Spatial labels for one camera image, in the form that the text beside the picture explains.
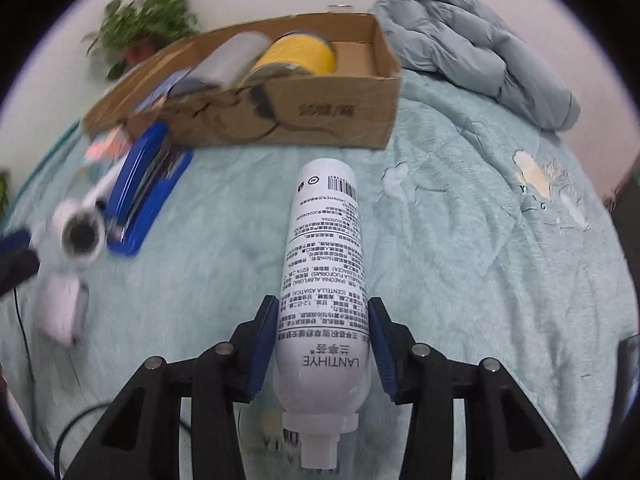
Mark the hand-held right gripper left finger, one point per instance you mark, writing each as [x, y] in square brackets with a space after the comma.
[265, 345]

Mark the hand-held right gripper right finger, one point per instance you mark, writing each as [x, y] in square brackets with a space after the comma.
[382, 350]

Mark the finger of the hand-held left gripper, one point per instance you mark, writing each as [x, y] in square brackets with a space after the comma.
[15, 260]

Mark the white handheld fan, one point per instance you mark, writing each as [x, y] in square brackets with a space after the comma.
[80, 232]

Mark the white plastic spray bottle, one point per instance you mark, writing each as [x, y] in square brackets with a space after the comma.
[320, 260]

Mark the large shallow cardboard box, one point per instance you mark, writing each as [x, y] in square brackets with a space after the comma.
[325, 110]

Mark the white rectangular device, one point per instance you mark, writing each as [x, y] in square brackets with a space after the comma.
[57, 305]

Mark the large leaf green plant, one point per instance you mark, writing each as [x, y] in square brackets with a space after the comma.
[4, 195]

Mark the teal blanket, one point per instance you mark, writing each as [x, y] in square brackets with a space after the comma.
[450, 260]

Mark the blue stapler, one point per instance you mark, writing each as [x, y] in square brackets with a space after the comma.
[135, 180]

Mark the pastel puzzle cube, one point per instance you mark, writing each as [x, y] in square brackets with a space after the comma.
[107, 147]

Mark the potted green plant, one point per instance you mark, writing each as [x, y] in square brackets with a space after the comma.
[145, 20]

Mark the silver metal can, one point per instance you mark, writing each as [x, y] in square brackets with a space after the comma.
[230, 60]

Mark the yellow label glass jar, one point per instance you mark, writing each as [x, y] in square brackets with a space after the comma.
[300, 55]

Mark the light blue puffer jacket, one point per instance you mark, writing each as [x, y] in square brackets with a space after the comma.
[475, 50]

